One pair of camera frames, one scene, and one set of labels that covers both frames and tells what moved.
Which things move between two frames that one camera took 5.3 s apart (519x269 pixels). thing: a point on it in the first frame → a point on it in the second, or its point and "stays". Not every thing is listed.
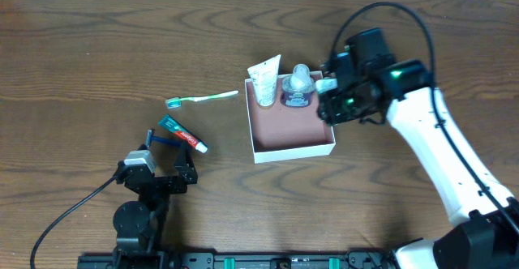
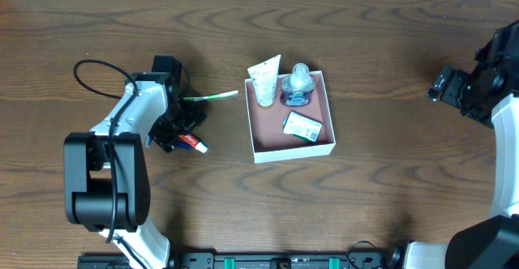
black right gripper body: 330,109 → 442,87
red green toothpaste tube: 169,123 stays
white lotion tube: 264,77 stays
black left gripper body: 163,181 → 178,127
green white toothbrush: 176,102 stays
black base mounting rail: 241,260 stays
